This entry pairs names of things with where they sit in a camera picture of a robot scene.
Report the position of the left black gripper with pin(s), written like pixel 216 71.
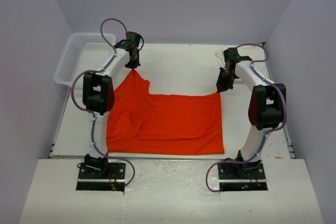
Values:
pixel 134 65

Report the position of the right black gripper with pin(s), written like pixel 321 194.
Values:
pixel 222 86

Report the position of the orange t-shirt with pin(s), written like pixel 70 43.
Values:
pixel 168 124

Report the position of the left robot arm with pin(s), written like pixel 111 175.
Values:
pixel 98 98

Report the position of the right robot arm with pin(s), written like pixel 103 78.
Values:
pixel 267 108

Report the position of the folded white t-shirt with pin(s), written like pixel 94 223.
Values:
pixel 220 57

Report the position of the white plastic basket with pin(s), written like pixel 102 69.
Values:
pixel 83 51

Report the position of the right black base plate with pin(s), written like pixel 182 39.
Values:
pixel 242 177

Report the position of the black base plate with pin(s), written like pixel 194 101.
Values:
pixel 242 177
pixel 110 179

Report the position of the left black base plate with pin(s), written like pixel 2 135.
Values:
pixel 110 179

